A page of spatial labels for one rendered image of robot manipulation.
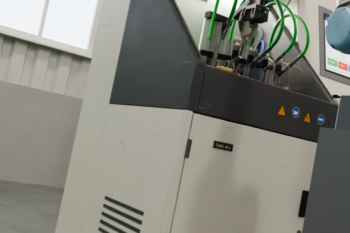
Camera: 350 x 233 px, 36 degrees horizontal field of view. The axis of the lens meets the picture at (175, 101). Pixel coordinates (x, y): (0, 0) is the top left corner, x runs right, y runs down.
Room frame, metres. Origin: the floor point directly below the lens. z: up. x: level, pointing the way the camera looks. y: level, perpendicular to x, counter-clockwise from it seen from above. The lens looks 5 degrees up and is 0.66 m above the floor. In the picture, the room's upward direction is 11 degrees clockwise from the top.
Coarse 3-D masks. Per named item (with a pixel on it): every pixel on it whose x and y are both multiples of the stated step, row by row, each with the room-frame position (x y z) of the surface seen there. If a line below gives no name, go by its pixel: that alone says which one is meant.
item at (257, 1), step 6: (252, 0) 2.04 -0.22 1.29; (258, 0) 2.00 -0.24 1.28; (264, 0) 2.01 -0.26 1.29; (246, 6) 2.03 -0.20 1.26; (252, 6) 2.00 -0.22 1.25; (258, 6) 2.00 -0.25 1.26; (264, 6) 2.00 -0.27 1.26; (246, 12) 2.04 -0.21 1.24; (252, 12) 2.02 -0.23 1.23; (258, 12) 2.00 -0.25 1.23; (264, 12) 2.01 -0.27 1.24; (246, 18) 2.04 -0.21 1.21; (252, 18) 2.01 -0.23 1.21; (258, 18) 2.00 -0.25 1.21; (264, 18) 2.01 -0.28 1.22
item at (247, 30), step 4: (244, 24) 2.04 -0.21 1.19; (248, 24) 2.03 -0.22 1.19; (244, 28) 2.04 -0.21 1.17; (248, 28) 2.02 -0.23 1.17; (240, 32) 2.05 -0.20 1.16; (244, 32) 2.04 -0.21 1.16; (248, 32) 2.02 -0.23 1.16; (244, 36) 2.04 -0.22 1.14; (244, 40) 2.05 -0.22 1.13; (244, 44) 2.05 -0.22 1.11
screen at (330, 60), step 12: (324, 12) 2.44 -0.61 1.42; (324, 24) 2.42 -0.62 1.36; (324, 36) 2.41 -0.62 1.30; (324, 48) 2.40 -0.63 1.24; (324, 60) 2.38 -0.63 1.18; (336, 60) 2.43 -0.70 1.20; (348, 60) 2.48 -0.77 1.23; (324, 72) 2.37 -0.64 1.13; (336, 72) 2.42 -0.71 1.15; (348, 72) 2.47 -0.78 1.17; (348, 84) 2.46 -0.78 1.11
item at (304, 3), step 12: (288, 0) 2.40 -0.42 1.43; (300, 0) 2.36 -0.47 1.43; (312, 0) 2.41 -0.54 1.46; (324, 0) 2.46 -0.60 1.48; (276, 12) 2.46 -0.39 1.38; (288, 12) 2.39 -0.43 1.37; (300, 12) 2.34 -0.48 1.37; (312, 12) 2.39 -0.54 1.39; (288, 24) 2.38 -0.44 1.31; (300, 24) 2.33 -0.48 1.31; (312, 24) 2.38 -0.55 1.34; (300, 36) 2.32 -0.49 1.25; (312, 36) 2.37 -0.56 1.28; (300, 48) 2.31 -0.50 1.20; (312, 48) 2.35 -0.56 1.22; (312, 60) 2.34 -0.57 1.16; (324, 84) 2.36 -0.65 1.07; (336, 84) 2.41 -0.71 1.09; (336, 120) 2.07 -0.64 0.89
